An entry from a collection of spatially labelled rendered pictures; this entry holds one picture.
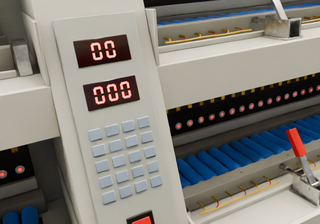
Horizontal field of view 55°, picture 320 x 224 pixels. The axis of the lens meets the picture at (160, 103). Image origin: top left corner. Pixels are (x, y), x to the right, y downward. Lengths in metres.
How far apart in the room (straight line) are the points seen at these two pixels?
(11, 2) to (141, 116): 0.28
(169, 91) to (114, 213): 0.12
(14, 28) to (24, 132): 0.23
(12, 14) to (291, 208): 0.44
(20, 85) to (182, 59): 0.15
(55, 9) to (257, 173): 0.31
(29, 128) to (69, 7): 0.10
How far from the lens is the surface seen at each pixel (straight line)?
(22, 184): 0.44
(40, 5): 0.27
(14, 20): 0.48
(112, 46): 0.27
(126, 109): 0.27
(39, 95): 0.26
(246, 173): 0.43
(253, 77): 0.35
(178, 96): 0.30
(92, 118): 0.26
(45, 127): 0.27
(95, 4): 0.28
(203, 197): 0.40
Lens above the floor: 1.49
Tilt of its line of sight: 4 degrees down
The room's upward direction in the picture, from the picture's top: 12 degrees counter-clockwise
